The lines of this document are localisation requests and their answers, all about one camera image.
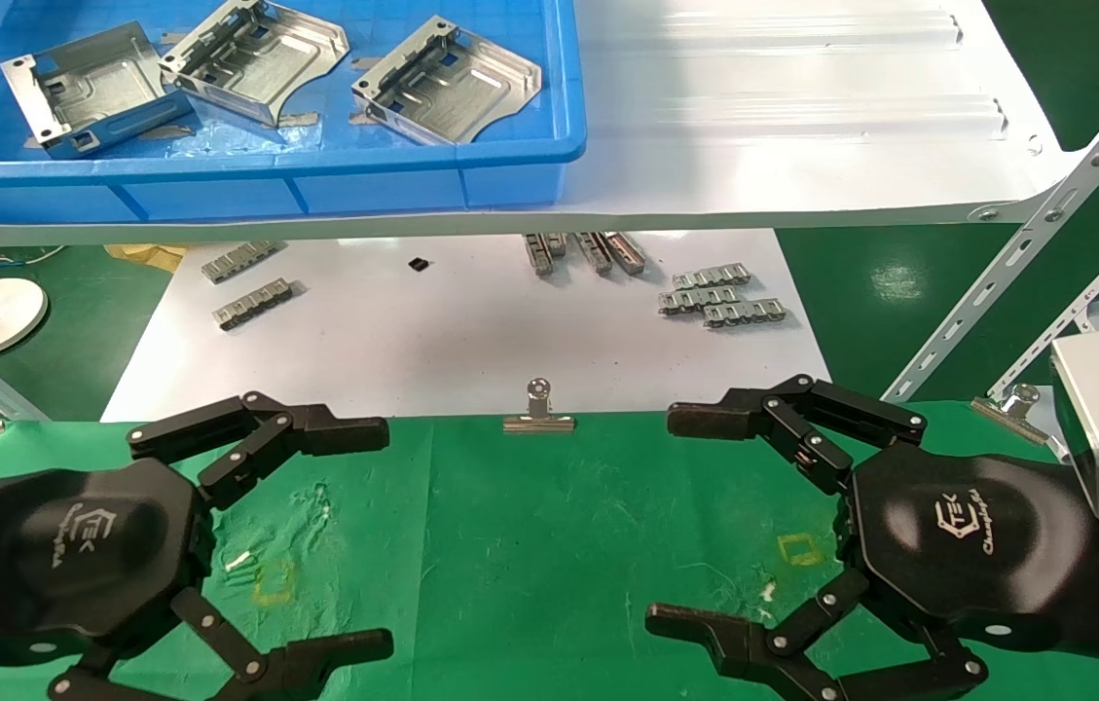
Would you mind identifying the green table cloth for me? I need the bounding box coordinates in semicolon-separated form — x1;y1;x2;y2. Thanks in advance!
0;399;1099;701

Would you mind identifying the white perforated shelving rack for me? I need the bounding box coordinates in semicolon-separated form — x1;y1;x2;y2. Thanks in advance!
987;200;1099;400

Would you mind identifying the white shelf board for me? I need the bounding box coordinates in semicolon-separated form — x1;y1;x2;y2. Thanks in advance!
0;0;1085;247

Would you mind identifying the blue plastic bin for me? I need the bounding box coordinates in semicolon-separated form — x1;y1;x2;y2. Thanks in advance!
0;0;589;225

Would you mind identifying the white perforated shelf support bar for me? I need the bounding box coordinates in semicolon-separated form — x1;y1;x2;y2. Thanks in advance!
883;73;1099;403

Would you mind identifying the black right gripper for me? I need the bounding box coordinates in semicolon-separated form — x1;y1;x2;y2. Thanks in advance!
646;374;1097;701

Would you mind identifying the white table sheet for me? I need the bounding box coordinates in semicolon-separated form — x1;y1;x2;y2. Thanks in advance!
99;229;834;423

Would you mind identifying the silver sheet metal bracket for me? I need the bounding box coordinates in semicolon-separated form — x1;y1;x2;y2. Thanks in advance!
160;0;351;129
351;15;543;147
0;21;195;160

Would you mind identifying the yellow plastic bag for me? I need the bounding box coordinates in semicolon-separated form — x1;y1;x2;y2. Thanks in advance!
104;243;188;272

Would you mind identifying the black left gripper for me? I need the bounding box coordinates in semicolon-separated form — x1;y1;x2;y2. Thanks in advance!
0;391;395;701

